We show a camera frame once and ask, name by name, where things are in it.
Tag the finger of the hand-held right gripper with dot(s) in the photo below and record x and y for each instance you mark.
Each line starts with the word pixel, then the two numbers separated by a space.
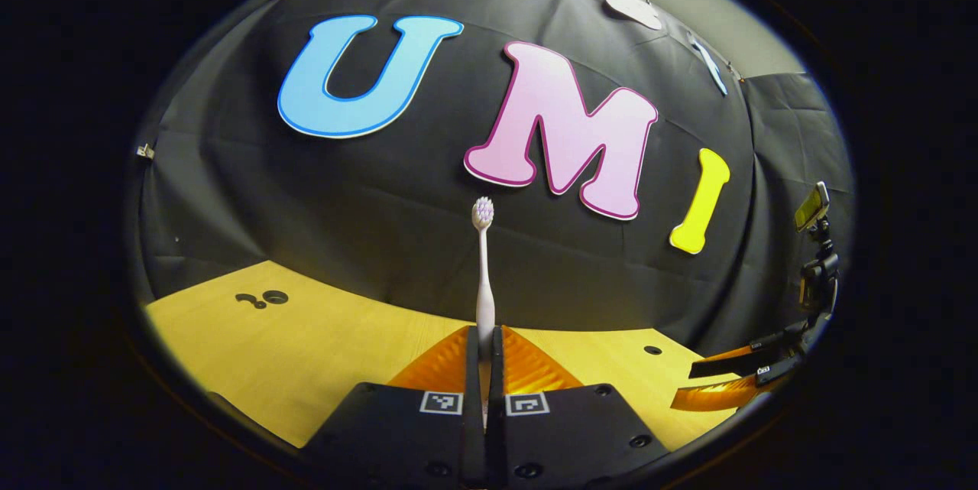
pixel 718 396
pixel 733 362

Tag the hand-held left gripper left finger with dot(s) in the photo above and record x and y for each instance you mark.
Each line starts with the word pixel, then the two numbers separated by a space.
pixel 474 398

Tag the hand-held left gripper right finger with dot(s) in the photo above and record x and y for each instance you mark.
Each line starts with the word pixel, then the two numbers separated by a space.
pixel 497 398

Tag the pale pink toothbrush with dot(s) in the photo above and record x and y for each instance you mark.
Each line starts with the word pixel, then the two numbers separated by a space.
pixel 484 299

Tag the wooden desktop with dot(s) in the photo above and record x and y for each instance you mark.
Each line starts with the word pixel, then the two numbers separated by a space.
pixel 306 352

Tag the black backdrop cloth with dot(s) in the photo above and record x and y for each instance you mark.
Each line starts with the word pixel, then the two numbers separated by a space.
pixel 428 192

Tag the white cloth clip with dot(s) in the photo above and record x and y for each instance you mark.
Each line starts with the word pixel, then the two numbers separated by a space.
pixel 145 151

